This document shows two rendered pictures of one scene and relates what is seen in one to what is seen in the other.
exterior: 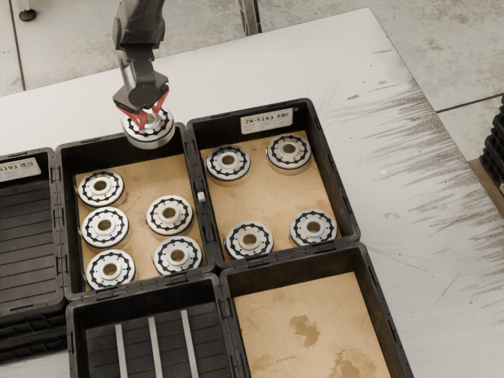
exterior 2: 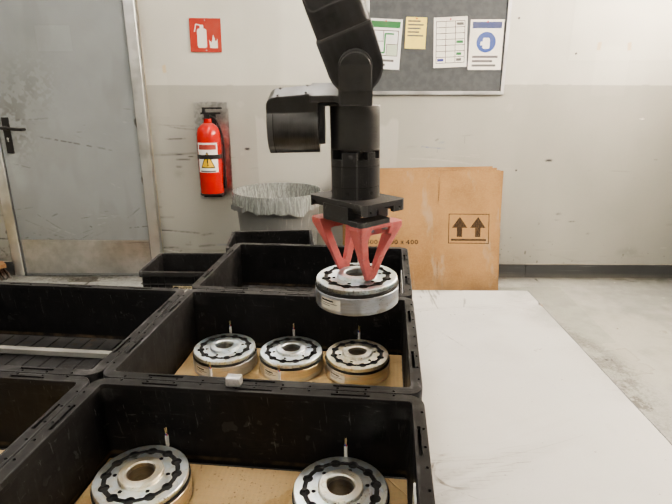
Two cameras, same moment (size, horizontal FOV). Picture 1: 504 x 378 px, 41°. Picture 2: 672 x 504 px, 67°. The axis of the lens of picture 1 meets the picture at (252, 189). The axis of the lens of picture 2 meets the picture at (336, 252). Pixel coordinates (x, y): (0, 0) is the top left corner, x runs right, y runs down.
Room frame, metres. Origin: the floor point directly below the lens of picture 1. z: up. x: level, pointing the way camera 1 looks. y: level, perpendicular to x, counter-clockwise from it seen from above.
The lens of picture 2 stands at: (1.07, -0.38, 1.26)
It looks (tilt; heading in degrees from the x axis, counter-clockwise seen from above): 17 degrees down; 105
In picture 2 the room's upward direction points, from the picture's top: straight up
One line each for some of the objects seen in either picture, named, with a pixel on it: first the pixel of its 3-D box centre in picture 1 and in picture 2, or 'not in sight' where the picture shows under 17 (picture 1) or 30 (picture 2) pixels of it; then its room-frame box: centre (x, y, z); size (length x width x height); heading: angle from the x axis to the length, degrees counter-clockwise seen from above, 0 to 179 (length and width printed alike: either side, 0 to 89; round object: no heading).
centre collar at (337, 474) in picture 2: (228, 160); (340, 486); (0.96, 0.05, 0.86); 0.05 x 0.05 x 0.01
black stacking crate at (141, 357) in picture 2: (135, 219); (281, 368); (0.81, 0.26, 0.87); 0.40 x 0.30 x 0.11; 10
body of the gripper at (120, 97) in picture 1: (139, 80); (355, 180); (0.93, 0.21, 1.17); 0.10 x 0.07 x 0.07; 144
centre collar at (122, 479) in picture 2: (249, 240); (141, 473); (0.74, 0.01, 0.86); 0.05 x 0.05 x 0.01
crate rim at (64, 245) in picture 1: (130, 206); (280, 337); (0.81, 0.26, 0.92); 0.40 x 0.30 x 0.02; 10
